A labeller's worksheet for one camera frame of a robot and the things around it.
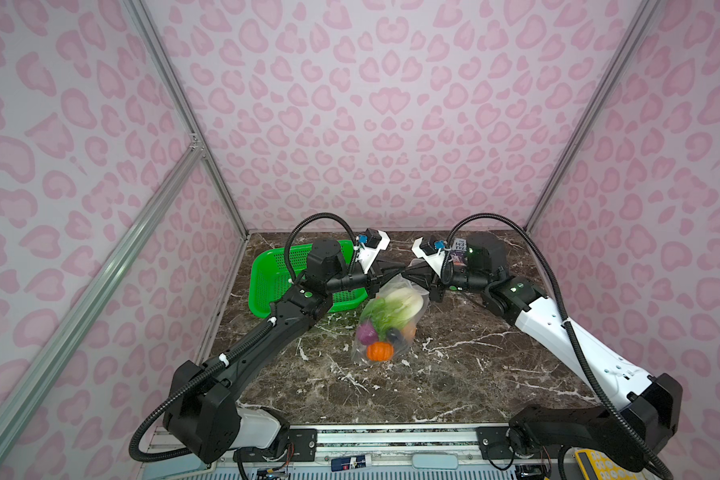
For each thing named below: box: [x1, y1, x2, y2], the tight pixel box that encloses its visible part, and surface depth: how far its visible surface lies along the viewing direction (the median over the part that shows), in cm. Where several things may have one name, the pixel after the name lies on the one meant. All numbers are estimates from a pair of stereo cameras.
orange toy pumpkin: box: [366, 341, 394, 362], surface depth 82 cm
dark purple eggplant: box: [386, 327, 403, 344], surface depth 79 cm
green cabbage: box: [360, 287, 424, 340], surface depth 81 cm
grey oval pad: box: [412, 454, 458, 470], surface depth 71 cm
